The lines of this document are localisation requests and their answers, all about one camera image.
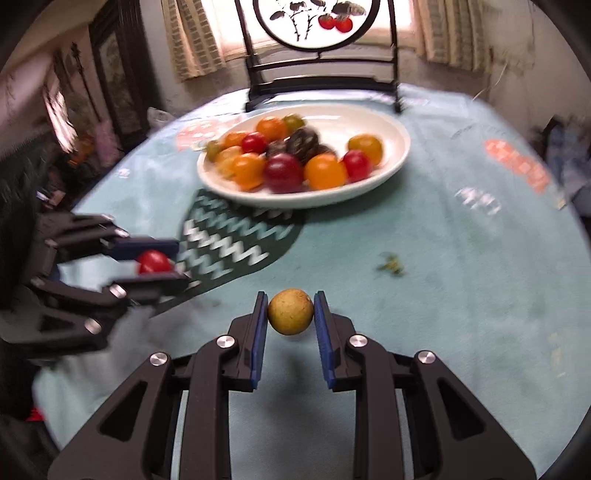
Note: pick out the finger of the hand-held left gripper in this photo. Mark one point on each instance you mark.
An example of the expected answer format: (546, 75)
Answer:
(157, 286)
(138, 247)

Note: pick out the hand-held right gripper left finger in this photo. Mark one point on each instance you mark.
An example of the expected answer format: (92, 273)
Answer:
(258, 341)

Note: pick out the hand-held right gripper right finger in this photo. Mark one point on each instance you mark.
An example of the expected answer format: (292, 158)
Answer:
(324, 341)

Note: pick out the red cherry tomato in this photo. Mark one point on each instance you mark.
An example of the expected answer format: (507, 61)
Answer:
(254, 143)
(356, 165)
(154, 262)

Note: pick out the yellow brown cherry tomato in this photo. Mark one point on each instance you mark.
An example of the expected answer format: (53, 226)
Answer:
(291, 311)

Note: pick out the small green cherry tomato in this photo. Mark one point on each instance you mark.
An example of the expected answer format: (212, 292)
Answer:
(214, 150)

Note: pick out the dark red tomato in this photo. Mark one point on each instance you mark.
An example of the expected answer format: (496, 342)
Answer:
(283, 173)

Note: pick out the small dark water chestnut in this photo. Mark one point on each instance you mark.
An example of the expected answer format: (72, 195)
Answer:
(276, 148)
(325, 150)

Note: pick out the orange tangerine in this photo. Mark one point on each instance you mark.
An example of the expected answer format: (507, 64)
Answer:
(325, 172)
(271, 128)

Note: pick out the large dark water chestnut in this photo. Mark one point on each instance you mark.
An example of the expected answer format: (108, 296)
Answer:
(302, 142)

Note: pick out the white round plate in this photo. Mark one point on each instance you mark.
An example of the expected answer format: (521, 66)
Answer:
(360, 122)

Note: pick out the green tomato stem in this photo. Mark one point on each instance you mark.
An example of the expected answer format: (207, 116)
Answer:
(391, 265)

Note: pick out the pink hanging garment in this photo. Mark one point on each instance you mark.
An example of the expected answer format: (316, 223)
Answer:
(107, 143)

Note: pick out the pale orange cherry tomato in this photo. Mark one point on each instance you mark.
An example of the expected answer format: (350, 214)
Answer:
(227, 157)

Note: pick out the white plastic bag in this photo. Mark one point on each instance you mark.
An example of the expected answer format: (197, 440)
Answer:
(159, 117)

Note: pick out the dark wooden cabinet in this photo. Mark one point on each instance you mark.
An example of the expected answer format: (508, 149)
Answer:
(120, 83)

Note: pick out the person's dark clothing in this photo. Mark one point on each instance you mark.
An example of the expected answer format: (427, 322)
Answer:
(18, 443)

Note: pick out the green yellow cherry tomato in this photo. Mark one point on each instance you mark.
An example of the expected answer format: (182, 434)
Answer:
(295, 122)

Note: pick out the checked beige curtain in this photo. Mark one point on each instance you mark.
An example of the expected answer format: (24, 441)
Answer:
(194, 37)
(452, 32)

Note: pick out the black framed round painted screen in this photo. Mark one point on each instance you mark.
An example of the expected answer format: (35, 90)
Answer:
(314, 27)

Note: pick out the blue grey cloth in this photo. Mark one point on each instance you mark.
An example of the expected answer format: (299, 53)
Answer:
(563, 152)

